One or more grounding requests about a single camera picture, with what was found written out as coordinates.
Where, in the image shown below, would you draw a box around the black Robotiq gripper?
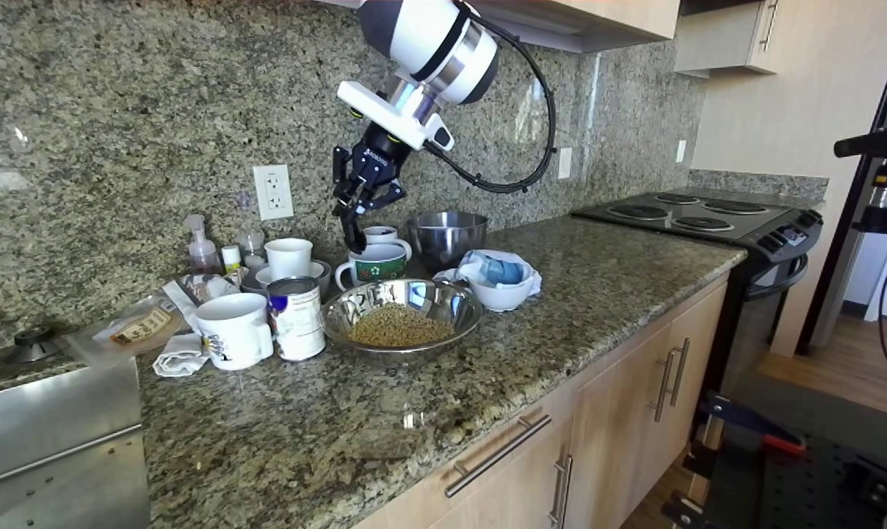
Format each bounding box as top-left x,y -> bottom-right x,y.
330,124 -> 412,213

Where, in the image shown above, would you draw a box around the wide shallow silver bowl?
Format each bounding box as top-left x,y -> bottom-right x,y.
320,277 -> 484,357

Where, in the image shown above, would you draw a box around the deep silver bowl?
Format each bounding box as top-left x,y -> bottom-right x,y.
408,208 -> 494,277

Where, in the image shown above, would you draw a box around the white ceramic bowl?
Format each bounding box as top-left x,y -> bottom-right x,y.
456,255 -> 544,318

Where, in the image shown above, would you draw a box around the small white cup red mark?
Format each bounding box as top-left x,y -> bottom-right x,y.
361,224 -> 406,249

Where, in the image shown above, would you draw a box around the green Christmas mug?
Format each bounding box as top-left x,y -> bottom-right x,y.
331,240 -> 414,293

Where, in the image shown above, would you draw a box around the white saucer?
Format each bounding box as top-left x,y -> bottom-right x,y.
252,259 -> 331,291

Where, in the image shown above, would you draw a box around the white cup with saucer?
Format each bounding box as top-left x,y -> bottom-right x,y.
262,234 -> 318,284

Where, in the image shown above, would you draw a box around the white cloth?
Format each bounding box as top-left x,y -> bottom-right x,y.
431,247 -> 544,305

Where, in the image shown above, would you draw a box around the beige grains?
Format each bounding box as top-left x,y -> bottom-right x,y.
346,305 -> 456,353

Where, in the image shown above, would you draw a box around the small white bottle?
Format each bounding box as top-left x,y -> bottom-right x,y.
217,244 -> 248,288

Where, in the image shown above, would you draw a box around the white can with blue label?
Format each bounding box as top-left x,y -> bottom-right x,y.
265,277 -> 330,365

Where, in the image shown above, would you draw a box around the clear small spray bottle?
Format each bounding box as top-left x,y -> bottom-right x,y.
183,213 -> 220,277

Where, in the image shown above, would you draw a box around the large white mug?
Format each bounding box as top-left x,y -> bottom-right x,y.
189,291 -> 275,374

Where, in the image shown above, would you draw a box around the white hexagonal plastic piece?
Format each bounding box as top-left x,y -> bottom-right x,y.
151,331 -> 211,381

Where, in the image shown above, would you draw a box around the clear plastic food package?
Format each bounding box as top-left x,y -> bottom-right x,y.
93,302 -> 189,353

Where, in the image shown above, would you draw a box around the black electric stove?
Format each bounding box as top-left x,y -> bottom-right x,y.
571,191 -> 826,394

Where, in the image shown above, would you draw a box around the wooden lower cabinets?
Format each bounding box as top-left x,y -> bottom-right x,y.
352,277 -> 731,529

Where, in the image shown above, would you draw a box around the wooden cabinet above stove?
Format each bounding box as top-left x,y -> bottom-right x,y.
673,0 -> 789,80

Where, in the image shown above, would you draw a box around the stainless steel sink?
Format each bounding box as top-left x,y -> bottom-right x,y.
0,335 -> 154,529

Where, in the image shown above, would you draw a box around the red and black clamp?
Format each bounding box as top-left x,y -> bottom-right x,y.
703,390 -> 813,462

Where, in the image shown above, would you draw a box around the white double wall outlet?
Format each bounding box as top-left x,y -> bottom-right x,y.
251,162 -> 296,224

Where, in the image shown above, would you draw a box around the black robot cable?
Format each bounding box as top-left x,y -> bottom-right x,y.
431,11 -> 560,196

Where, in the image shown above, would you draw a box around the silver horizontal drawer handle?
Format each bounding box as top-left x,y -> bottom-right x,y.
441,407 -> 554,499

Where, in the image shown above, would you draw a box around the silver vertical cabinet handle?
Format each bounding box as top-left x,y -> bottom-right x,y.
550,450 -> 575,529
671,335 -> 694,407
653,347 -> 675,424

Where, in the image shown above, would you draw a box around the black camera stand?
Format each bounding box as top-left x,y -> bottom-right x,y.
832,124 -> 887,390

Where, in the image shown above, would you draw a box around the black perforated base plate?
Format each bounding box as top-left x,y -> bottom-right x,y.
703,428 -> 887,529

